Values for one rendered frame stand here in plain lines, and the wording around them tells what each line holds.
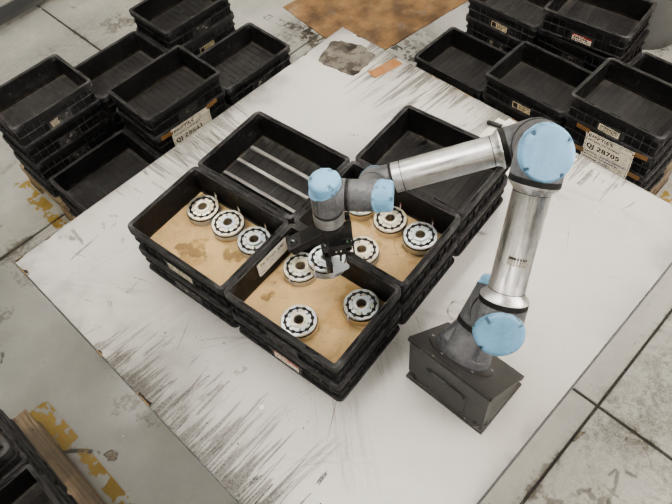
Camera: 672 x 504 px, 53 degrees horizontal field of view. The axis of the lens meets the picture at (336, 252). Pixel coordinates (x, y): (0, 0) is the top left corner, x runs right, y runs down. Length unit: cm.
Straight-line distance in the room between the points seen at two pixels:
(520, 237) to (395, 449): 69
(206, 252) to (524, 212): 100
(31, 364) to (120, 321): 98
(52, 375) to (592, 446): 214
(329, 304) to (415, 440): 44
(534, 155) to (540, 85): 179
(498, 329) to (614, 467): 124
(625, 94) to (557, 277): 116
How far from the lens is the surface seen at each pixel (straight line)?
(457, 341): 176
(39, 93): 343
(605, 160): 300
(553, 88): 325
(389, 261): 200
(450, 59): 352
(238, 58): 345
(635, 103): 309
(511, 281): 157
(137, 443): 280
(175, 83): 322
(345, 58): 284
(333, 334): 188
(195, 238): 214
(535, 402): 197
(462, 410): 187
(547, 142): 148
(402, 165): 164
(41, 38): 468
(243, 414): 196
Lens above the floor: 248
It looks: 55 degrees down
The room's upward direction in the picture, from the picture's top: 7 degrees counter-clockwise
